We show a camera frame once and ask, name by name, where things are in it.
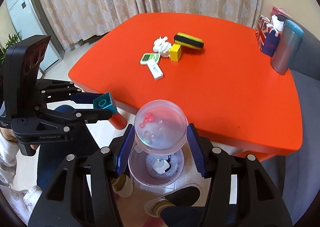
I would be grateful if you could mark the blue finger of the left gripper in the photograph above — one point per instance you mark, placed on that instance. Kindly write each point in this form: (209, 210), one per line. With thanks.
(84, 97)
(92, 116)

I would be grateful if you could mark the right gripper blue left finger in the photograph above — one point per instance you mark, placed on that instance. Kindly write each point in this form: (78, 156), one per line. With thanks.
(123, 149)

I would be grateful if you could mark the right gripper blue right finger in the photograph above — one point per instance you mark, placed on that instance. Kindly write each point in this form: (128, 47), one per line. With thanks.
(196, 150)

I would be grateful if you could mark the teal toy building block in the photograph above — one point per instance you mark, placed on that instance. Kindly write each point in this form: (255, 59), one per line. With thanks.
(105, 101)

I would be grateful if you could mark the clear plastic round container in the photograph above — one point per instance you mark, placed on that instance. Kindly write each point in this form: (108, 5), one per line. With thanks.
(160, 127)

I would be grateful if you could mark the green white small package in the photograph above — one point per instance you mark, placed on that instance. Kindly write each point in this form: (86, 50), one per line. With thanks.
(148, 56)

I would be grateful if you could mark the white small packet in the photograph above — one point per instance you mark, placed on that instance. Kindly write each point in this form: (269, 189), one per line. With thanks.
(154, 69)

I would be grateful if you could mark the white paper ball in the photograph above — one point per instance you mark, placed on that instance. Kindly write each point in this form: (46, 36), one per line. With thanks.
(162, 46)

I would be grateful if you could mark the yellow toy building block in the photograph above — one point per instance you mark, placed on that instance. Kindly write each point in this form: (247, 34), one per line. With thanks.
(175, 52)

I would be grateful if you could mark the yellow black sponge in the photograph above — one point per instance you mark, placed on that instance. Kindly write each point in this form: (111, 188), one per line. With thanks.
(188, 41)

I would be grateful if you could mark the pink translucent trash bin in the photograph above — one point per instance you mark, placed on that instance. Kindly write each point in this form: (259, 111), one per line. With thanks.
(155, 170)

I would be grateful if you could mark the person left hand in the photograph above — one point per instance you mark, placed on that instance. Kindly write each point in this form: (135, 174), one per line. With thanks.
(9, 142)

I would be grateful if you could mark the right slipper foot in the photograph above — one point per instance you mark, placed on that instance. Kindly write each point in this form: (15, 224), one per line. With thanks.
(186, 195)

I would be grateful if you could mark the green potted plant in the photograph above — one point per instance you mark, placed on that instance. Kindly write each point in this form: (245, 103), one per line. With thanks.
(12, 40)

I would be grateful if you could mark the orange low table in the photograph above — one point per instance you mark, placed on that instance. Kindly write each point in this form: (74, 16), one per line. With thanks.
(228, 89)

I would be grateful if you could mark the white standing air conditioner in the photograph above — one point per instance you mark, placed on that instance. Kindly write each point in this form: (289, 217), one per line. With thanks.
(28, 18)

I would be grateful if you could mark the grey fabric sofa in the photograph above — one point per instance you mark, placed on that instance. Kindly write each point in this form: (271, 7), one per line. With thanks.
(297, 175)

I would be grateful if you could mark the union jack tissue box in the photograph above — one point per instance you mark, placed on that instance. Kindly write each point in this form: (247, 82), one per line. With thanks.
(268, 33)

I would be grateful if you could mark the grey blue thermos bottle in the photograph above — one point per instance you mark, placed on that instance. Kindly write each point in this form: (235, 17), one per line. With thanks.
(289, 43)

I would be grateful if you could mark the pink storage box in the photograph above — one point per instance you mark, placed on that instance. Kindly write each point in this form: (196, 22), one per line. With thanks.
(277, 10)

